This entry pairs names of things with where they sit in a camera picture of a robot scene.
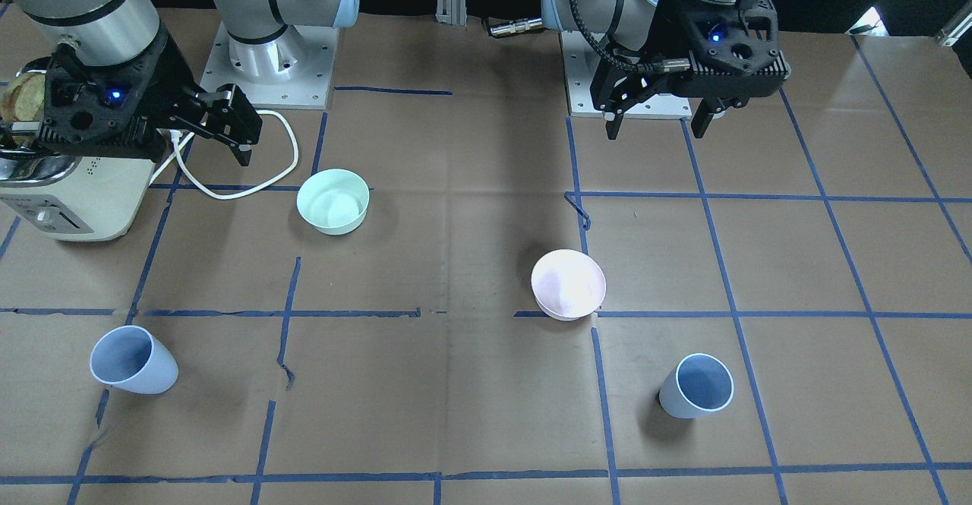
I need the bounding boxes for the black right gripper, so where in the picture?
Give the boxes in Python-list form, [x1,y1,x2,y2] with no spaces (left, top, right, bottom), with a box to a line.
[36,30,263,167]

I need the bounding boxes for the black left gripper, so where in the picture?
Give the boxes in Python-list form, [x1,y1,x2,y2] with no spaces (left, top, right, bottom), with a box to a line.
[591,0,791,140]

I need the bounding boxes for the blue cup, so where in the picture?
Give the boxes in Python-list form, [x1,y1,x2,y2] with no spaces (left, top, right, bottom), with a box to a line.
[658,353,735,419]
[88,324,179,395]

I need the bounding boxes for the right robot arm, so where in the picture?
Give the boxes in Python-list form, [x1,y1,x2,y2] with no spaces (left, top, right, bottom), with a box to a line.
[2,0,360,166]

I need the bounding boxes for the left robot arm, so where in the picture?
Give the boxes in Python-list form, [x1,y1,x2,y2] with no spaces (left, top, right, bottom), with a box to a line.
[541,0,791,140]

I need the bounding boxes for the mint green bowl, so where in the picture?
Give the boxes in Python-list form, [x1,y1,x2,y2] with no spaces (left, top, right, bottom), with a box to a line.
[296,169,371,235]

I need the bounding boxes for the cream toaster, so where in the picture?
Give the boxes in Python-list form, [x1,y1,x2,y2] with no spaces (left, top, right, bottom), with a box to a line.
[0,65,172,242]

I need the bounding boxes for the pink bowl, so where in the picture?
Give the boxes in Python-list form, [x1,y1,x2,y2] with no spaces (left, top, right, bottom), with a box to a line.
[530,249,607,321]

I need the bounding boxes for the toast slice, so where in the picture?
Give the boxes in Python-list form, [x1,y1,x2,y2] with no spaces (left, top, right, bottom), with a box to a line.
[1,72,46,123]

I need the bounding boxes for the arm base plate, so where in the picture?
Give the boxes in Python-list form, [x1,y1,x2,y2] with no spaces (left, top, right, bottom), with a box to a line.
[199,24,341,111]
[560,32,693,119]

